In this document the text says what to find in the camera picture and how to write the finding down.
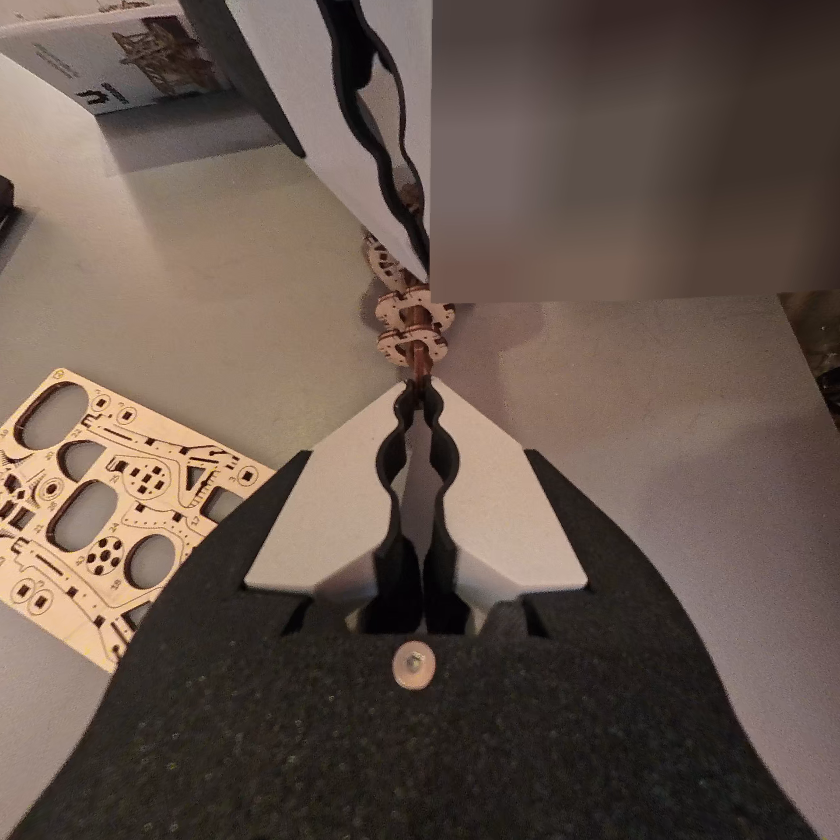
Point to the black flat object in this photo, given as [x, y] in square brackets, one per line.
[5, 197]

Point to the wooden tower model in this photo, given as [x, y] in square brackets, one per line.
[397, 308]

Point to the laser-cut wooden parts sheet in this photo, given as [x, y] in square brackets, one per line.
[131, 433]

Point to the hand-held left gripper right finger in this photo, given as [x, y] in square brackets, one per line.
[518, 525]

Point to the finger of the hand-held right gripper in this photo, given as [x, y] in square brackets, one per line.
[295, 72]
[417, 98]

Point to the white model kit box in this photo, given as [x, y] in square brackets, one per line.
[79, 59]

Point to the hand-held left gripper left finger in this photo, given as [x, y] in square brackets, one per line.
[308, 525]

